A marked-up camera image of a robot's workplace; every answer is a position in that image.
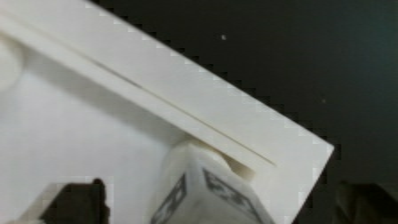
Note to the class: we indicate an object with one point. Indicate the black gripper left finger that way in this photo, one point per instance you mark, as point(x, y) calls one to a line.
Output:
point(78, 205)

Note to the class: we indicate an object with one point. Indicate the white table leg with tag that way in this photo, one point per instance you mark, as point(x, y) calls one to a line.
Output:
point(203, 194)

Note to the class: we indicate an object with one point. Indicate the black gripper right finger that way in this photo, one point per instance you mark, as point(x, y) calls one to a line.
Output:
point(366, 203)

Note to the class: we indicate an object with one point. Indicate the white square tabletop part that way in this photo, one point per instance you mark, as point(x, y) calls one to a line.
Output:
point(77, 135)

